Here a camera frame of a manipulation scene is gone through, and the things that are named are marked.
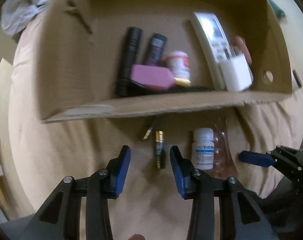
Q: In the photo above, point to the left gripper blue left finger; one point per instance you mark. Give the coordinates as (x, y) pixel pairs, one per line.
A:
(121, 169)

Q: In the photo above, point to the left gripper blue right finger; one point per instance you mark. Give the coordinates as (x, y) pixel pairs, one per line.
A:
(177, 161)

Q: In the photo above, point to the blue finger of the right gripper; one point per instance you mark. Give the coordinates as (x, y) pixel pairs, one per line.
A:
(258, 159)

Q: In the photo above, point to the white bottle blue label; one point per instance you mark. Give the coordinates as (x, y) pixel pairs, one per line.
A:
(203, 148)

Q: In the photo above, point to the black gold AA battery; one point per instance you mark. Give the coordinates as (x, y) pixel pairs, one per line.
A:
(160, 153)

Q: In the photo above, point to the clear pink plastic package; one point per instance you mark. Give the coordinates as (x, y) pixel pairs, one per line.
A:
(223, 165)

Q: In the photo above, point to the pink perfume bottle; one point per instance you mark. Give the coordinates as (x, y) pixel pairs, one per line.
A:
(160, 78)

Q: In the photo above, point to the white USB charger block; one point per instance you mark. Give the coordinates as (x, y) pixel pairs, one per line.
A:
(236, 73)

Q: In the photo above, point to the white bottle red label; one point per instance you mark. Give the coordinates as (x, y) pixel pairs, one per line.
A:
(178, 63)

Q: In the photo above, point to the black flashlight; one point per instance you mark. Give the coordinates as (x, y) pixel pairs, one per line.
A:
(128, 57)

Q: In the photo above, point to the black rectangular vape device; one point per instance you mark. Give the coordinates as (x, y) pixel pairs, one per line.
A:
(155, 49)

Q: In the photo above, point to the white air conditioner remote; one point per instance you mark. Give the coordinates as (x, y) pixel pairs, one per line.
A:
(215, 46)

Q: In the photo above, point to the pink foot-shaped pouch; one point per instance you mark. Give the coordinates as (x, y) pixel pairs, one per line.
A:
(239, 46)

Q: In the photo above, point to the black gold lipstick tube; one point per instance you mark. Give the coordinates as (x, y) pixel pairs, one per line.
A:
(148, 127)

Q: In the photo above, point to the beige bed sheet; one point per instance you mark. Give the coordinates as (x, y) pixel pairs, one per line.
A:
(149, 204)

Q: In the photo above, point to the white jar brown lid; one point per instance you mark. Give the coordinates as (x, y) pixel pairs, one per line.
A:
(296, 82)

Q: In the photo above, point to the teal cushion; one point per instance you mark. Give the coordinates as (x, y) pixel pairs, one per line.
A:
(280, 14)

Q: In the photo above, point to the light blue white duvet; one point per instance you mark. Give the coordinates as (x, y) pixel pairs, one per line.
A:
(16, 14)

